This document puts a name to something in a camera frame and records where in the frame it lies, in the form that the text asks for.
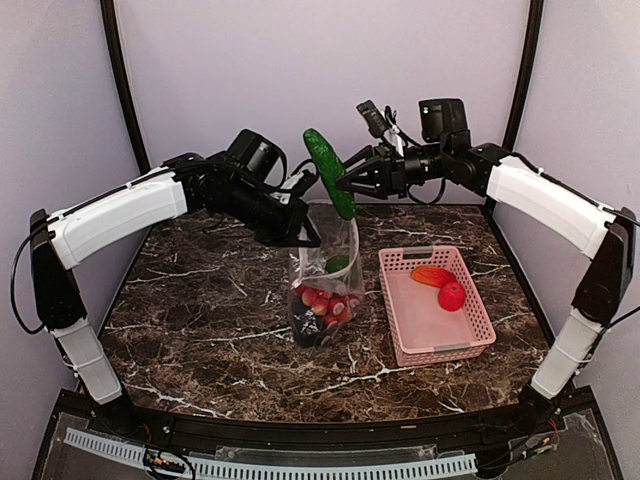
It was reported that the clear zip top bag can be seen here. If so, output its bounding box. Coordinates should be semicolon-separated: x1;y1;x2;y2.
288;202;364;346

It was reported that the red orange mango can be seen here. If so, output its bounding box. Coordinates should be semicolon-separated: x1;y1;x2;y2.
410;266;457;289

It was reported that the left black frame post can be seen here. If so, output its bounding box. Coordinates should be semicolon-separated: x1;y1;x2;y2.
99;0;151;174

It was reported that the red lychee bunch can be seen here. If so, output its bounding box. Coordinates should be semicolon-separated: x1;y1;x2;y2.
291;285;362;329

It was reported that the right black frame post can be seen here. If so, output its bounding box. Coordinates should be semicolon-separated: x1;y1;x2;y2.
502;0;545;150

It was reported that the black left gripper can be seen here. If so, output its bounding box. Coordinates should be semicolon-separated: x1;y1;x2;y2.
224;176;323;247

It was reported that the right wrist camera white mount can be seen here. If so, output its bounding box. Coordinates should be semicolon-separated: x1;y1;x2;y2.
356;100;418;158

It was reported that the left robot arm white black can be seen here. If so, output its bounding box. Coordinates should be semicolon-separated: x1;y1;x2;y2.
19;151;321;436

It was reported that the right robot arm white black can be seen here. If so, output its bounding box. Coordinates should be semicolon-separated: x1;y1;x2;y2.
337;98;639;434

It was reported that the black frame post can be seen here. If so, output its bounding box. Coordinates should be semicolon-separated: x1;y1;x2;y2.
99;0;151;174
502;0;545;150

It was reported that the white slotted cable duct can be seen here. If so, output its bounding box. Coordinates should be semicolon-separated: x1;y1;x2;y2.
64;428;477;479

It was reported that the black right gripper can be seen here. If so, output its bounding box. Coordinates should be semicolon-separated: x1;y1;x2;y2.
332;140;449;199

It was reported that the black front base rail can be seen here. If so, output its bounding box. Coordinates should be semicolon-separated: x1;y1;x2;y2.
31;387;623;479

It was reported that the green cucumber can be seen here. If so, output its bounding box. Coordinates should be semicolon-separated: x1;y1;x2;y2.
303;128;356;221

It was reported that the pink perforated plastic basket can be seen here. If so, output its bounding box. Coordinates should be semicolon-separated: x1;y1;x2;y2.
378;246;496;367

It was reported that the green lime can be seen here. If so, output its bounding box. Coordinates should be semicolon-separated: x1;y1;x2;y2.
325;255;350;274

